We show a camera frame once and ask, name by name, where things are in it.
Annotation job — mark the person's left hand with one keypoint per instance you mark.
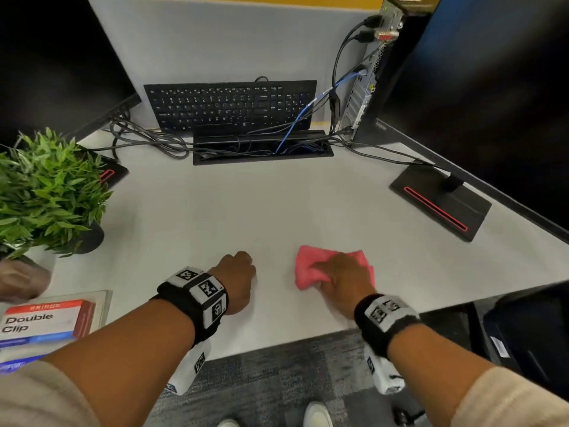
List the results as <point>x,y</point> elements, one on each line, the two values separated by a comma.
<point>238,284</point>

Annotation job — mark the person's right hand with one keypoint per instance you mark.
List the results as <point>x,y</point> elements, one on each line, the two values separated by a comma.
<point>349,280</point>

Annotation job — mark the pink cloth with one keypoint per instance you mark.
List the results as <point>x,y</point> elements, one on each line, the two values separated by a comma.
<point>306,266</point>

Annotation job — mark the clear pen case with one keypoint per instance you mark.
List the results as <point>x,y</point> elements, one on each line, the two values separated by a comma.
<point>103,306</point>

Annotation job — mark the red white clip box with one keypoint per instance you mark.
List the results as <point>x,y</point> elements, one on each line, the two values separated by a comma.
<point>40,324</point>

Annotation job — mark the bushy small-leaf potted plant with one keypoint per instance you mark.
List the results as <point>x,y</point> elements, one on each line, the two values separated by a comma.
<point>44,195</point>

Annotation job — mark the coffee cup with black lid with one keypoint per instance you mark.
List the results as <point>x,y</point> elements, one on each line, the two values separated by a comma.
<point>22,280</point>

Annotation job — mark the blue white clip box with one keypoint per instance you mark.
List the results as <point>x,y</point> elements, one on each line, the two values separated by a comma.
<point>18,364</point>

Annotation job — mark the person's right forearm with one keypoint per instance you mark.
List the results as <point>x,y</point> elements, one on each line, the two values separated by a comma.
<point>435,373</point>

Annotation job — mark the person's left forearm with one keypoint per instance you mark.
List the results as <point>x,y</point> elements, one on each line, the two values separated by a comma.
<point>124,364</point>

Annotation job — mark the black left wrist band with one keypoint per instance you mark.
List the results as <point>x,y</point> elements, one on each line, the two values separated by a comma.
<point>182,306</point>

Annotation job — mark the white table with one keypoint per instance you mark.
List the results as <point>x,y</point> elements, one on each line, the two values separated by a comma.
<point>266,208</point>

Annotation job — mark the black table leg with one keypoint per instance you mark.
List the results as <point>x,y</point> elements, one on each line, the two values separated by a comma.
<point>478,326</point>

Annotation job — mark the white left shoe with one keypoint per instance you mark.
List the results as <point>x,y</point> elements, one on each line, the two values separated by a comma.
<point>229,423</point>

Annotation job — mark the black monitor stand base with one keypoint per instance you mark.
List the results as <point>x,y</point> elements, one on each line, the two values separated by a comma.
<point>471,208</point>
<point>118,168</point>

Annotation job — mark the black desktop computer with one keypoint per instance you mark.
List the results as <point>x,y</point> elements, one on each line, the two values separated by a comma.
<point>360,102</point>

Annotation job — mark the black keyboard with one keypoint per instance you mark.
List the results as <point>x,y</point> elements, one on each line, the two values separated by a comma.
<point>222,106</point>

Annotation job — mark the black under-desk box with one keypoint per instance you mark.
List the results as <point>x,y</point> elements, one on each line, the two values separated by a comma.
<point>533,333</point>

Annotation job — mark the beige right sleeve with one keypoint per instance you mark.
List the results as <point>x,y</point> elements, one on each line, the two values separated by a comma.
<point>515,400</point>

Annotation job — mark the beige sleeve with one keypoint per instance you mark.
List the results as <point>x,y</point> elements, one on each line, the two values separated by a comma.
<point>515,400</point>
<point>40,400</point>

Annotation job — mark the black monitor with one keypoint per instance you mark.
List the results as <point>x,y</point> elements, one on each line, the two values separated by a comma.
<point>489,106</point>
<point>53,62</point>

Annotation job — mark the beige left sleeve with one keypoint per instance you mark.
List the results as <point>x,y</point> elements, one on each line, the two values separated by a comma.
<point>40,400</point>

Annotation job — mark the grey desk partition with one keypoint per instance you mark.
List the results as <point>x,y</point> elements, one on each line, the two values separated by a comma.
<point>222,39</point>

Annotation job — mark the red gold adapter plug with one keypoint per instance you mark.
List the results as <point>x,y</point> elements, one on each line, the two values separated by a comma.
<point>386,35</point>

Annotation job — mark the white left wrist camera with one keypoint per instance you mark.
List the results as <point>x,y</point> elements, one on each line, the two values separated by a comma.
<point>189,369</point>

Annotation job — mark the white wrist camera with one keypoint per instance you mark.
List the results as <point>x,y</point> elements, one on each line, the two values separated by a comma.
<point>189,369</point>
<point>384,373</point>

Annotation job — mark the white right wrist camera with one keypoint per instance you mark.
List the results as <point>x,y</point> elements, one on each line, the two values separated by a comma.
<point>384,373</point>

